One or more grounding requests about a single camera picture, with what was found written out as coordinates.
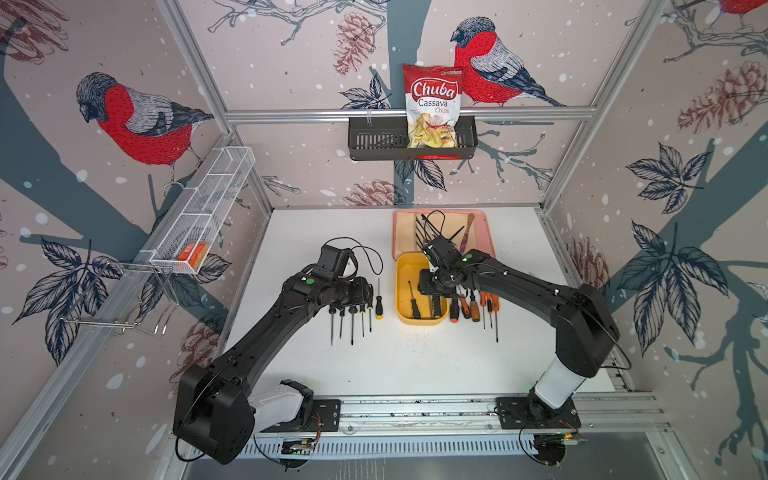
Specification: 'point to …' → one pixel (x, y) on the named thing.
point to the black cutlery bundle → (426, 231)
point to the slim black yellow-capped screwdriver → (379, 306)
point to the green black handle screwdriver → (352, 310)
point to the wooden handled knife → (466, 233)
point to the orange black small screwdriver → (465, 309)
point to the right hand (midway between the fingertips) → (420, 286)
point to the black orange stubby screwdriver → (454, 311)
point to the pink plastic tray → (484, 227)
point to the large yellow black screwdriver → (370, 305)
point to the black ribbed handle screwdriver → (341, 314)
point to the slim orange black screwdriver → (489, 308)
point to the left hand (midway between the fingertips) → (372, 287)
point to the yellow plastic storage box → (434, 309)
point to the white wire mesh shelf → (202, 207)
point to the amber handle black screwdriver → (475, 315)
